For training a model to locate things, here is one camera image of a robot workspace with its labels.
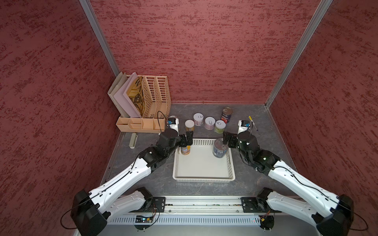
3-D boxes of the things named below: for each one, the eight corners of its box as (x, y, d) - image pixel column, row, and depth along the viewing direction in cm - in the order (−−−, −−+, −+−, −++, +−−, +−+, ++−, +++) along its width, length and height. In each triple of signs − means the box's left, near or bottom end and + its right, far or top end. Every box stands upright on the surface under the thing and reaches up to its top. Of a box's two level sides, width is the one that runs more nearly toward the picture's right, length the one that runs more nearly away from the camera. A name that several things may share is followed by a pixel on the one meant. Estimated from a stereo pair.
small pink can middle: (204, 130, 107) (205, 124, 102) (204, 121, 112) (204, 116, 107) (214, 130, 107) (215, 124, 102) (213, 121, 112) (214, 116, 107)
